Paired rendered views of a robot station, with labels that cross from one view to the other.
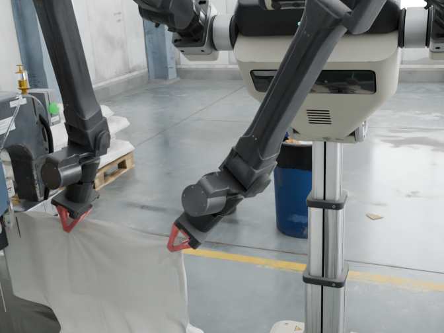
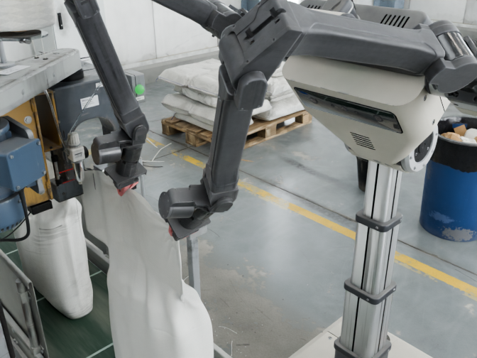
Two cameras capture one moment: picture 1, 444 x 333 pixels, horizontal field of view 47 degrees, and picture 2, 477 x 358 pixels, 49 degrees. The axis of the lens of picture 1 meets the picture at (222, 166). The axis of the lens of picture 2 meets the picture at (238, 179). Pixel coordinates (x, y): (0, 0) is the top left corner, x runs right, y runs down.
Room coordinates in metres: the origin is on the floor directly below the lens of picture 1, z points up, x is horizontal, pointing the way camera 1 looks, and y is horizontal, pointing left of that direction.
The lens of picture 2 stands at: (0.01, -0.49, 1.73)
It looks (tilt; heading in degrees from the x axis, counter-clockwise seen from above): 26 degrees down; 24
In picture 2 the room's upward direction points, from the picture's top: straight up
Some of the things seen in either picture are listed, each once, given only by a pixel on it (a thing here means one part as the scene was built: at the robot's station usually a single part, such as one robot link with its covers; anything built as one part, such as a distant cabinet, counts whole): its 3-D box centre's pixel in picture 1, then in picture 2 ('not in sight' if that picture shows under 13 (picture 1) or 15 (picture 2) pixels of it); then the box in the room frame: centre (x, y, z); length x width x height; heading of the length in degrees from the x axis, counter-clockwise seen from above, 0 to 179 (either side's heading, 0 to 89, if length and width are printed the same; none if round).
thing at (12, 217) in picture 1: (6, 213); (78, 170); (1.04, 0.48, 1.11); 0.03 x 0.03 x 0.06
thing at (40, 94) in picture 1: (41, 108); (132, 87); (1.30, 0.46, 1.29); 0.08 x 0.05 x 0.09; 67
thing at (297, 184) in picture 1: (305, 181); (461, 179); (3.17, -0.55, 0.32); 0.51 x 0.48 x 0.65; 157
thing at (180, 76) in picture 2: not in sight; (199, 72); (4.05, 1.72, 0.56); 0.66 x 0.43 x 0.15; 155
